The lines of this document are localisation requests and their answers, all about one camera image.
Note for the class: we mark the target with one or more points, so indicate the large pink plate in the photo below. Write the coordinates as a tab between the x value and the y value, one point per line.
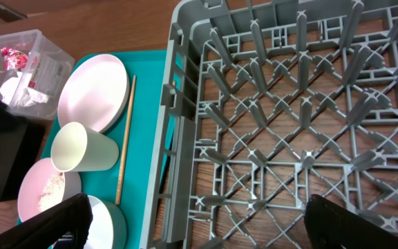
95	94

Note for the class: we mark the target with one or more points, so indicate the wooden chopstick left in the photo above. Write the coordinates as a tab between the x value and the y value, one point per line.
118	196

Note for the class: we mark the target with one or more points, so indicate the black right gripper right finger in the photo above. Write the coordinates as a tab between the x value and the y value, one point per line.
329	225

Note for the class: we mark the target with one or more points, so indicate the clear plastic waste bin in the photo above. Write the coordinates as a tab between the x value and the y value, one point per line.
47	71

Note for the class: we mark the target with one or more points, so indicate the small pink bowl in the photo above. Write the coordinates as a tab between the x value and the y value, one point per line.
43	187

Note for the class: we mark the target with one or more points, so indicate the white paper napkin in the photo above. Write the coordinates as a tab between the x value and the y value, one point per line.
27	96

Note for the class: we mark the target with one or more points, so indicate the grey green bowl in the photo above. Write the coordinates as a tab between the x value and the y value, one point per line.
108	227

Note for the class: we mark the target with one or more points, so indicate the pale green plastic cup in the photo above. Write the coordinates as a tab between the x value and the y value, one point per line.
77	148

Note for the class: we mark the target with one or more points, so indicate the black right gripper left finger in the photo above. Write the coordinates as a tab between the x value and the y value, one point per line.
67	224

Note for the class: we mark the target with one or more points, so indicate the black plastic tray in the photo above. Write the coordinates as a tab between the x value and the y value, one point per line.
20	140

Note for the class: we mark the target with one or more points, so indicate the red snack wrapper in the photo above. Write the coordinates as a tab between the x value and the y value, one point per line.
13	59

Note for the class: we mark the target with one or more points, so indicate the grey dishwasher rack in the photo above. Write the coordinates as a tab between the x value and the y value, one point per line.
263	106

